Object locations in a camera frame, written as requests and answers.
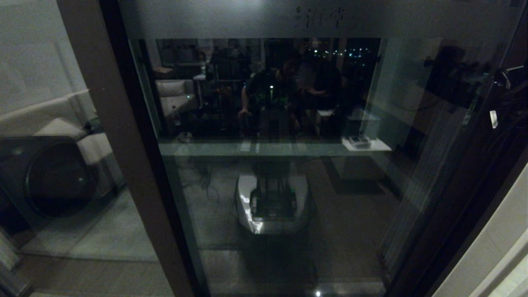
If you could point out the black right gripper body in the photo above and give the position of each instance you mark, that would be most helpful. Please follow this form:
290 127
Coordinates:
511 111

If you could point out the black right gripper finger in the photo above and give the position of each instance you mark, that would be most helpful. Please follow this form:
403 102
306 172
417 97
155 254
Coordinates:
480 119

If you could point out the sliding glass door brown frame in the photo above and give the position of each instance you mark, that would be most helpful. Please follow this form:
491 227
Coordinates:
474 185

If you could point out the dark brown door jamb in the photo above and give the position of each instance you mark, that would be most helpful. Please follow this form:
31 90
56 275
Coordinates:
474 255

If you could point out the long grey stone sill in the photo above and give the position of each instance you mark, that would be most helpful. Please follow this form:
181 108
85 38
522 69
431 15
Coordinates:
231 140

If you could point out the fixed glass door panel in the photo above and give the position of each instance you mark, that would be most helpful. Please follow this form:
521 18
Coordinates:
123 156

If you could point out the dark green cloth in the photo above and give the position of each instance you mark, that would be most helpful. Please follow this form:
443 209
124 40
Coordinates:
94 124

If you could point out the grey floor rug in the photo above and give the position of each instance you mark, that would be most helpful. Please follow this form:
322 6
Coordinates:
99 231

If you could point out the light grey sofa cushion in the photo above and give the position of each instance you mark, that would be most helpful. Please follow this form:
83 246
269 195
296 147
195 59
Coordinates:
62 128

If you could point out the light grey sofa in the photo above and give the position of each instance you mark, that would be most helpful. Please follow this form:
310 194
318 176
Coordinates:
49 169

